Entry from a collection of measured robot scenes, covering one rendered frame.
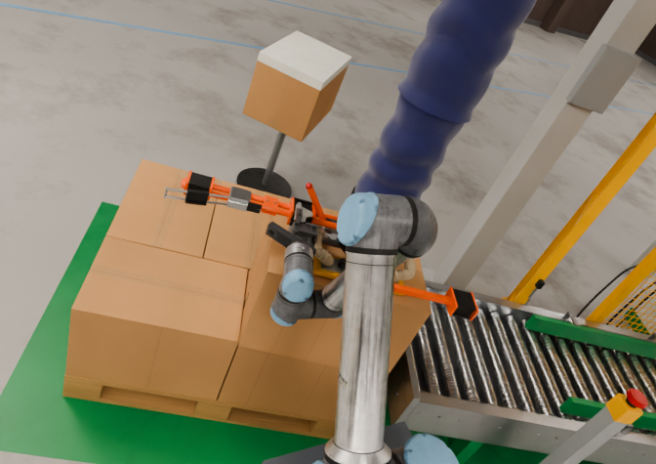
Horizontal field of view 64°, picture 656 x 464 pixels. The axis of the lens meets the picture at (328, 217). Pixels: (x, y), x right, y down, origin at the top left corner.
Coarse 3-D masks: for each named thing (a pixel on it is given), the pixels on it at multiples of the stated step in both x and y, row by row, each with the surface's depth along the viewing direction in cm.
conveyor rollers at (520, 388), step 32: (448, 320) 248; (480, 320) 256; (512, 320) 263; (448, 352) 231; (480, 352) 237; (512, 352) 245; (576, 352) 264; (608, 352) 271; (448, 384) 217; (480, 384) 226; (576, 384) 246; (608, 384) 252; (640, 384) 266; (576, 416) 230
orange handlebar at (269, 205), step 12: (216, 192) 171; (228, 192) 175; (264, 204) 174; (276, 204) 177; (288, 204) 180; (288, 216) 177; (336, 216) 184; (336, 228) 180; (396, 288) 165; (408, 288) 166; (432, 300) 169; (444, 300) 169
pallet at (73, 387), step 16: (64, 384) 209; (80, 384) 209; (96, 384) 210; (112, 384) 210; (96, 400) 216; (112, 400) 217; (128, 400) 220; (144, 400) 222; (160, 400) 224; (176, 400) 227; (192, 400) 218; (208, 400) 219; (192, 416) 225; (208, 416) 226; (224, 416) 226; (240, 416) 231; (256, 416) 234; (272, 416) 237; (288, 416) 228; (304, 416) 228; (288, 432) 235; (304, 432) 236; (320, 432) 236
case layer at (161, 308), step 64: (128, 192) 239; (256, 192) 272; (128, 256) 210; (192, 256) 222; (128, 320) 188; (192, 320) 197; (128, 384) 210; (192, 384) 212; (256, 384) 213; (320, 384) 214
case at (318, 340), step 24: (264, 240) 206; (264, 264) 186; (264, 288) 177; (264, 312) 184; (408, 312) 185; (240, 336) 195; (264, 336) 192; (288, 336) 192; (312, 336) 192; (336, 336) 192; (408, 336) 193; (312, 360) 201; (336, 360) 201
